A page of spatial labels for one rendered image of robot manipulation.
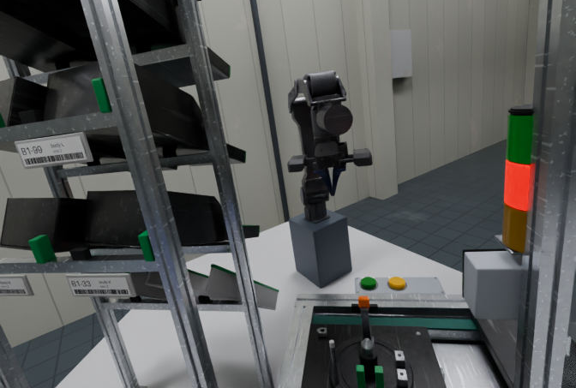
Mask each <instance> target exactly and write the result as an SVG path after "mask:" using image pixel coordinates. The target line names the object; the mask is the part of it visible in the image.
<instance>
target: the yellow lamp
mask: <svg viewBox="0 0 576 388"><path fill-rule="evenodd" d="M526 216H527V213H526V211H523V210H519V209H516V208H513V207H511V206H509V205H507V204H506V203H505V202H504V208H503V227H502V241H503V243H504V244H505V245H506V246H507V247H509V248H511V249H512V250H515V251H517V252H520V253H523V254H524V253H525V229H526Z"/></svg>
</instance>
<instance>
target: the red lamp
mask: <svg viewBox="0 0 576 388"><path fill-rule="evenodd" d="M529 178H530V166H529V165H528V164H516V163H513V162H510V161H508V160H506V171H505V190H504V202H505V203H506V204H507V205H509V206H511V207H513V208H516V209H519V210H523V211H527V203H528V191H529Z"/></svg>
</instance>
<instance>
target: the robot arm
mask: <svg viewBox="0 0 576 388"><path fill-rule="evenodd" d="M299 93H303V95H304V96H299V97H298V94H299ZM343 101H346V91H345V88H344V86H343V84H342V82H341V80H340V78H339V76H338V75H336V72H335V71H334V70H328V71H321V72H315V73H309V74H306V75H305V76H304V77H303V78H297V79H296V80H294V87H293V88H292V89H291V91H290V92H289V93H288V110H289V113H290V114H291V118H292V120H293V121H294V122H295V123H296V125H297V126H298V130H299V135H300V141H301V148H302V149H301V150H302V154H303V155H297V156H292V157H291V159H290V160H289V161H288V163H287V166H288V172H300V171H302V170H303V169H304V171H305V173H304V175H303V179H302V187H301V189H300V197H301V201H302V203H303V205H304V206H305V207H304V213H305V217H304V219H306V220H308V221H310V222H311V223H313V224H317V223H319V222H321V221H323V220H326V219H328V218H330V216H329V215H327V209H326V201H329V193H330V195H331V196H334V195H335V191H336V187H337V183H338V179H339V176H340V174H341V172H342V171H346V163H351V162H354V164H355V165H356V166H357V167H360V166H370V165H372V164H373V162H372V154H371V151H370V150H369V149H368V148H365V149H357V150H355V149H354V150H353V154H348V148H347V142H346V141H345V142H340V139H339V136H340V135H341V134H344V133H346V132H347V131H348V130H349V129H350V128H351V125H352V123H353V116H352V114H351V111H350V110H349V109H348V108H347V107H346V106H344V105H342V104H341V102H343ZM332 167H333V186H332V183H331V178H330V174H329V170H328V168H332Z"/></svg>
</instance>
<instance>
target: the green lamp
mask: <svg viewBox="0 0 576 388"><path fill-rule="evenodd" d="M532 128H533V116H520V115H512V114H509V115H508V117H507V153H506V159H507V160H508V161H510V162H513V163H516V164H528V165H530V164H531V141H532Z"/></svg>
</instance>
